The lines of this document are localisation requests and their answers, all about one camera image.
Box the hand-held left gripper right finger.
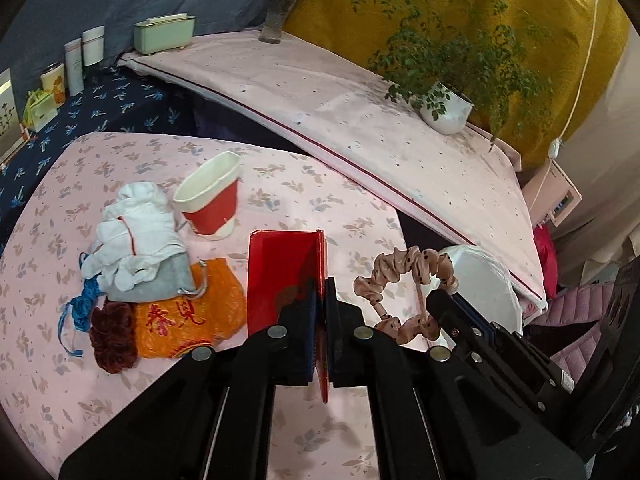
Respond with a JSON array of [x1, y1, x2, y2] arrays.
[[325, 278, 586, 480]]

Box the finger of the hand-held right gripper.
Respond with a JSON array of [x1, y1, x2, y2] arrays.
[[456, 298, 557, 387], [425, 289, 494, 362]]

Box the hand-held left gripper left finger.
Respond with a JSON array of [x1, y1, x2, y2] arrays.
[[59, 279, 324, 480]]

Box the white bin with plastic liner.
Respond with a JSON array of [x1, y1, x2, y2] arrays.
[[437, 244, 523, 348]]

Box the red cardboard box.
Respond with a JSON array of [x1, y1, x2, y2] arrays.
[[247, 229, 331, 405]]

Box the pink dotted scrunchie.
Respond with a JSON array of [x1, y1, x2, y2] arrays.
[[353, 246, 460, 347]]

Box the red and white paper cup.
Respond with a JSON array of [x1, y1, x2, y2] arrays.
[[172, 151, 243, 241]]

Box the red cloth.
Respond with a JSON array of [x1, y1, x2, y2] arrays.
[[532, 225, 558, 301]]

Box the orange embroidered pouch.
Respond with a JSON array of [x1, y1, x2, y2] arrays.
[[131, 257, 248, 359]]

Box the grey cloth pouch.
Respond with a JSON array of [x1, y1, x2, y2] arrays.
[[107, 252, 196, 303]]

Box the pink box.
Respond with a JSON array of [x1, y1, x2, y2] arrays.
[[520, 160, 583, 226]]

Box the dark red scrunchie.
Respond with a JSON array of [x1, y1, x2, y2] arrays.
[[90, 301, 138, 375]]

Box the white cotton gloves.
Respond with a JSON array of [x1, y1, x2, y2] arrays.
[[80, 181, 182, 291]]

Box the green plant in white pot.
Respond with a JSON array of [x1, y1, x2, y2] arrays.
[[351, 0, 556, 148]]

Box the pink pillow with red piping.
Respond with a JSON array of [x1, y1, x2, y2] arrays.
[[117, 30, 546, 313]]

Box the navy printed cloth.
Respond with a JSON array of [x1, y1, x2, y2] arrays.
[[0, 65, 211, 251]]

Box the glass vase with pink flowers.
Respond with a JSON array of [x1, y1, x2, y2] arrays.
[[258, 0, 321, 45]]

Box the yellow blanket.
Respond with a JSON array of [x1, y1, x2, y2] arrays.
[[285, 0, 631, 171]]

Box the green tissue box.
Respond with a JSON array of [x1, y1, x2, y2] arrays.
[[133, 12, 197, 56]]

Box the small green wrapped box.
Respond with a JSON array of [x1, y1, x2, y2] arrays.
[[22, 89, 58, 128]]

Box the white tall tube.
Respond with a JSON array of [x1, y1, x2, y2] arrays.
[[64, 39, 85, 97]]

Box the orange printed tin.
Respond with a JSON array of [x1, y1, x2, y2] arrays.
[[40, 62, 67, 106]]

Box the white jar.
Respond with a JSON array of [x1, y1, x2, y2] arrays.
[[81, 25, 106, 67]]

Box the framed flower picture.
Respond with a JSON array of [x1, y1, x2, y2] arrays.
[[0, 69, 28, 166]]

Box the white cable with switch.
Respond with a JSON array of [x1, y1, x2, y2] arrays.
[[547, 0, 606, 161]]

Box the blue string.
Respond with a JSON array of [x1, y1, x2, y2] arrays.
[[57, 254, 108, 358]]

